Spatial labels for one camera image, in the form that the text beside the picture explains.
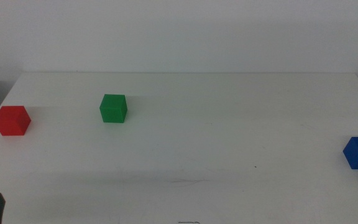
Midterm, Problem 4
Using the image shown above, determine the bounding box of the red cube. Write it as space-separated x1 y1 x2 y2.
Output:
0 105 32 137

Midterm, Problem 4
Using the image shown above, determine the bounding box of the green cube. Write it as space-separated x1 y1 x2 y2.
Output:
99 93 128 124

